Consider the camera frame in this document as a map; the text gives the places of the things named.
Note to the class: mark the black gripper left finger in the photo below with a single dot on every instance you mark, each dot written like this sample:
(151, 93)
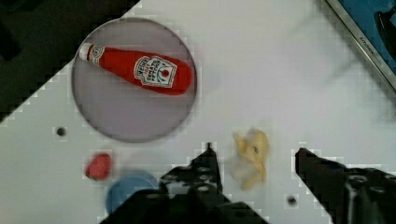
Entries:
(190, 194)

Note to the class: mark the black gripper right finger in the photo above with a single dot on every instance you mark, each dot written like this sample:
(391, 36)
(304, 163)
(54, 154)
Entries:
(349, 195)

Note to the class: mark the yellow plush peeled banana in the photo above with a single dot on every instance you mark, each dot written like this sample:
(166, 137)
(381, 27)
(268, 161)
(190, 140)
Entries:
(249, 163)

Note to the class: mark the silver black toaster oven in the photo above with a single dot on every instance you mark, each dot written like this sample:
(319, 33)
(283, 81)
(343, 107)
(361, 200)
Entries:
(372, 25)

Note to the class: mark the blue round bowl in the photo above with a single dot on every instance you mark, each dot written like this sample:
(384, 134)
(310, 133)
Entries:
(126, 186)

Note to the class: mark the red plush strawberry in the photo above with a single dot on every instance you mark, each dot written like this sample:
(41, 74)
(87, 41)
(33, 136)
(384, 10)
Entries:
(99, 167)

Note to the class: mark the red plush ketchup bottle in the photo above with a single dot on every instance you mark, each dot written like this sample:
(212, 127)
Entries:
(149, 71)

